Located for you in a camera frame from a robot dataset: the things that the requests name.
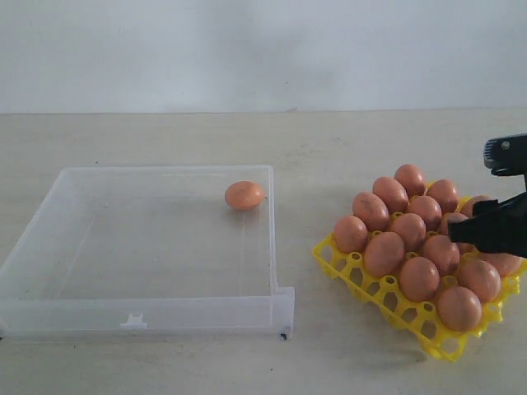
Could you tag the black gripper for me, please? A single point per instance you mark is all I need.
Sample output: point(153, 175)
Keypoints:
point(495, 227)

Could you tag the brown egg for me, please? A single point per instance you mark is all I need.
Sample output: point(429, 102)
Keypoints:
point(244, 195)
point(412, 230)
point(384, 254)
point(453, 217)
point(392, 193)
point(419, 279)
point(428, 209)
point(371, 210)
point(459, 309)
point(473, 201)
point(412, 180)
point(350, 234)
point(506, 264)
point(446, 194)
point(443, 253)

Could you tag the brown egg second row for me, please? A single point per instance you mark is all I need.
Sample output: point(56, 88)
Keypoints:
point(482, 278)

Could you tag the yellow plastic egg tray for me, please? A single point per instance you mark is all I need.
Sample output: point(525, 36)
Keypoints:
point(420, 318)

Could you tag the clear plastic drawer bin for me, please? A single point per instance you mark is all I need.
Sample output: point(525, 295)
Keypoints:
point(125, 251)

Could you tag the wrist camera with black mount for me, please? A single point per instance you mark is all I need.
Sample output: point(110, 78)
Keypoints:
point(506, 156)

